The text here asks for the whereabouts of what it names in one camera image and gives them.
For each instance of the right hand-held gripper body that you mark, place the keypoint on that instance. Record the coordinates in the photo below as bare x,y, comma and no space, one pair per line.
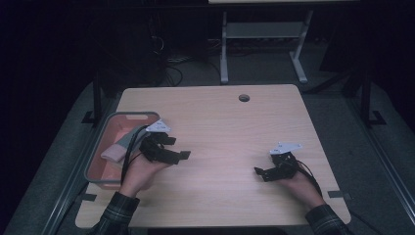
285,163

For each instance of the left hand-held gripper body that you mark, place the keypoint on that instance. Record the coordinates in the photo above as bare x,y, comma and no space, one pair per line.
156,148

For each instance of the pink and grey-green sock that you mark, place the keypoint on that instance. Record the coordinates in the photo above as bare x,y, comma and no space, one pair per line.
124,145

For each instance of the pink basket with grey rim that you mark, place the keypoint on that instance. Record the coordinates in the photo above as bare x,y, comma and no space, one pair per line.
98,163

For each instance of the person's left hand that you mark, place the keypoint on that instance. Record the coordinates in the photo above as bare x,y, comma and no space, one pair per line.
143,174

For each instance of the person's right hand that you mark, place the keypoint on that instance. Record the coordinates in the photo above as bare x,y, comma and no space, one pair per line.
301,189

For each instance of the grey tape strip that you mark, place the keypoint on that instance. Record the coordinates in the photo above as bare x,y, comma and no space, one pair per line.
88,197
339,195

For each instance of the white metal stand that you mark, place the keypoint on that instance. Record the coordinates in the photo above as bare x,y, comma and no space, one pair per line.
264,31

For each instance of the black metal stand post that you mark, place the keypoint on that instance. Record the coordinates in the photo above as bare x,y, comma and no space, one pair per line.
96,98
367,94

